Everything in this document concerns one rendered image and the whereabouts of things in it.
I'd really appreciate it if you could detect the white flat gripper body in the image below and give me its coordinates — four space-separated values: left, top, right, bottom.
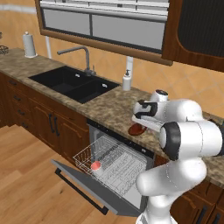
130 114 165 133

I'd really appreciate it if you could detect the dark red bowl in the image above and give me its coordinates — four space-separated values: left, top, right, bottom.
128 122 149 137

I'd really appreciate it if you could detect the dishwasher with black control strip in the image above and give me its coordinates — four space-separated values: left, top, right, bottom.
86 117 156 211

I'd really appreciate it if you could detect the red cup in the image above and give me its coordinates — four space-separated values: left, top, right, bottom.
90 160 102 172

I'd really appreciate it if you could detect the wood cupboard door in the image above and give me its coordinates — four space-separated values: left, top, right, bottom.
170 191 218 224
30 100 63 155
57 114 90 165

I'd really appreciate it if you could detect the grey dishwasher door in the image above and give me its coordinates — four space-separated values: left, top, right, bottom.
49 158 144 218

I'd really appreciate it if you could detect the white soap dispenser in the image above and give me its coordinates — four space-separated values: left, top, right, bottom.
122 68 133 92

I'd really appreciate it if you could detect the white vertical bar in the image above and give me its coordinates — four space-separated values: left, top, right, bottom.
44 36 53 60
125 55 135 77

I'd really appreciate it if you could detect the black double sink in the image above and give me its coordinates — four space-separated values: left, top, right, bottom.
28 65 122 105

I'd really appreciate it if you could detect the grey sink tap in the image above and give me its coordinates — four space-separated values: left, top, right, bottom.
56 45 97 78

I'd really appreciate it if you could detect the wood framed window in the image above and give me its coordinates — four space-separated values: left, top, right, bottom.
34 0 175 67

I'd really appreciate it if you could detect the wood drawer front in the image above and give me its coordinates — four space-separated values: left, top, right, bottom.
13 115 35 137
10 101 33 125
4 74 32 97
6 87 32 111

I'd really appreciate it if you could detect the white paper towel roll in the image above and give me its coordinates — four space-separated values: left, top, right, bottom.
22 31 39 59

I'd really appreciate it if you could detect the white wire dishwasher rack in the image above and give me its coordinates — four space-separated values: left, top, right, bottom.
72 135 149 200

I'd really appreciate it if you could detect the black cupboard door handle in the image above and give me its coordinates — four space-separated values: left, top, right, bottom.
195 206 208 224
212 212 222 224
53 115 60 137
47 113 56 134

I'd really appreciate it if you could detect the black dishwasher door handle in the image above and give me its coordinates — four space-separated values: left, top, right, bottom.
54 167 109 216

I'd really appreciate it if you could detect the dark wood wall cupboard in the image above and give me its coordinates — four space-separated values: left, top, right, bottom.
161 0 224 74

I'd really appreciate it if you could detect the wire basket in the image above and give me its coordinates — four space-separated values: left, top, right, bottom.
0 45 10 56

